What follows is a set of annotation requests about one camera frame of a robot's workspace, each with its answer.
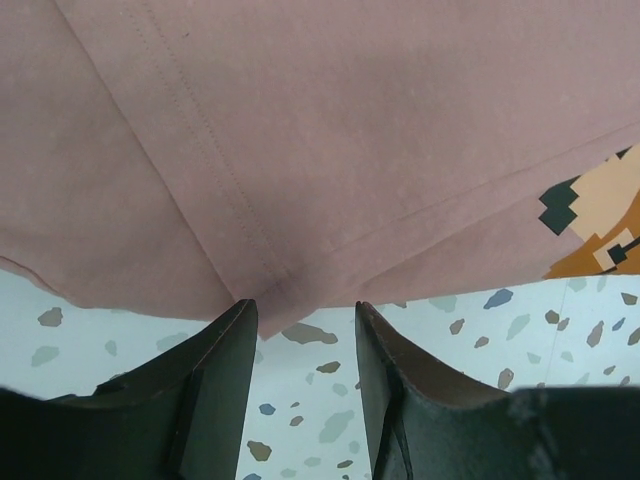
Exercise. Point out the pink printed t-shirt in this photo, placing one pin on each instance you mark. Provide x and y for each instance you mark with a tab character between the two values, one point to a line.
171	158

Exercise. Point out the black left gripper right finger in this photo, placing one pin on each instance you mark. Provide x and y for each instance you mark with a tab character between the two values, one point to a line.
425	420

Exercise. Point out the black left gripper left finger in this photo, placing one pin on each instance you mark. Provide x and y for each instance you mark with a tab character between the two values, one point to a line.
178	416

